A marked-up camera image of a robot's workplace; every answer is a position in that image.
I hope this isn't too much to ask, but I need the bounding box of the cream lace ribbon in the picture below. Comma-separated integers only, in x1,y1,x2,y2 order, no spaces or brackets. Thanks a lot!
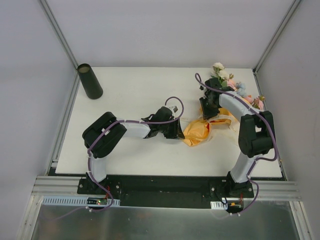
179,111,245,148

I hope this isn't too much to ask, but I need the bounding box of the orange wrapping paper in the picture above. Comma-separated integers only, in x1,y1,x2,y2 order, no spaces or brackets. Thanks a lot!
182,107,240,147

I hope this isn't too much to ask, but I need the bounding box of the artificial flower bunch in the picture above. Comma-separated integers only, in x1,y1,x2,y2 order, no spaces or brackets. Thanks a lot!
211,62,265,111

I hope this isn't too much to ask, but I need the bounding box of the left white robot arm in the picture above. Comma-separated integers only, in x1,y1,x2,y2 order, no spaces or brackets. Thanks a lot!
82,106,185,195

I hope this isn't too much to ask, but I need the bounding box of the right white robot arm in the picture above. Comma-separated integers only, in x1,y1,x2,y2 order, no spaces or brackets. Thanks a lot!
195,73,278,198

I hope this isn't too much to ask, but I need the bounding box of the black cylindrical vase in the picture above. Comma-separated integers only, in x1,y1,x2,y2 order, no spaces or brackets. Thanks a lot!
77,63,103,100

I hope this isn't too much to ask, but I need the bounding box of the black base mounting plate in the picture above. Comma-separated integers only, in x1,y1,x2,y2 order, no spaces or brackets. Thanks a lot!
77,175,255,209

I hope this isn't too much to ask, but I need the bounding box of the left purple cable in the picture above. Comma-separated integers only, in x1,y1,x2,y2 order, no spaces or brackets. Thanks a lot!
41,96,186,221

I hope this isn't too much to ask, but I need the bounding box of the right white cable duct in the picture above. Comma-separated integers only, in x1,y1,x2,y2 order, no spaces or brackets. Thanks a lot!
210,201,228,211

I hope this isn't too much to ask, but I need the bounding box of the white cable duct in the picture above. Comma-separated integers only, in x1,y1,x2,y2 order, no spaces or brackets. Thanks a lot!
210,201,228,211
42,196,120,208

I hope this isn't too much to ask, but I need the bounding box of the aluminium frame rail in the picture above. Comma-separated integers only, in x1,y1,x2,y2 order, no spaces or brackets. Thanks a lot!
32,174,87,195

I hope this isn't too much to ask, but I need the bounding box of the left white cable duct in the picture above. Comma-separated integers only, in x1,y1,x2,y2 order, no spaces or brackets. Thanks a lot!
42,196,120,208

